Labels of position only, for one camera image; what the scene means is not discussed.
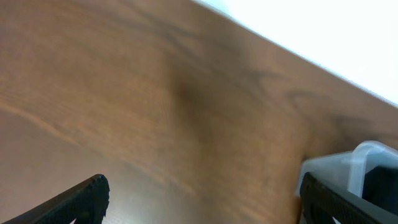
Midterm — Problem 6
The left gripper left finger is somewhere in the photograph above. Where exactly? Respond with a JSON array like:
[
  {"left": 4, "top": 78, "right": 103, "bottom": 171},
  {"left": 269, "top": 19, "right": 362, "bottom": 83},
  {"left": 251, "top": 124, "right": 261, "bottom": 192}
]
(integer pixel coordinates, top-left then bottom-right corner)
[{"left": 4, "top": 174, "right": 110, "bottom": 224}]

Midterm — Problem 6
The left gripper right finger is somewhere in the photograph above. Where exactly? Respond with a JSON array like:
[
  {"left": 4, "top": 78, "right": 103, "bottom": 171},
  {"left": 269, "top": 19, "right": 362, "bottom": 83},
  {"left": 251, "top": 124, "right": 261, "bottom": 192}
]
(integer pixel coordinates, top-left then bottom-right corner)
[{"left": 300, "top": 172, "right": 397, "bottom": 224}]

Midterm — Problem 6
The clear plastic storage bin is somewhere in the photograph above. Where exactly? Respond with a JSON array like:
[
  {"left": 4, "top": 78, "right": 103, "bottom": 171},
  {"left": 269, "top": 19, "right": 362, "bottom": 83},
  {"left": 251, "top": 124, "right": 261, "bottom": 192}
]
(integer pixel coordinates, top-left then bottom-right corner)
[{"left": 294, "top": 141, "right": 397, "bottom": 197}]

